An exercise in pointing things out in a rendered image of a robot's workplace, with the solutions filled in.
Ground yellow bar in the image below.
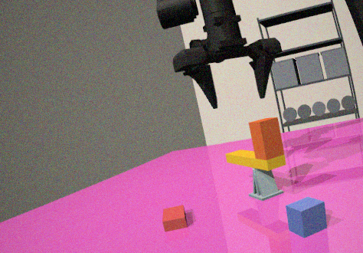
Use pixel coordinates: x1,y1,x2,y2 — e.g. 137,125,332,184
225,117,286,171

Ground blue cube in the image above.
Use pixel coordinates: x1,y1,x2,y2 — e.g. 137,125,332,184
286,197,327,238

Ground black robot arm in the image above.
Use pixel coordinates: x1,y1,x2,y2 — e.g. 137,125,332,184
156,0,363,51

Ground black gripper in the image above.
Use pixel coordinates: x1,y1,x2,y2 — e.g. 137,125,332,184
173,10,282,109

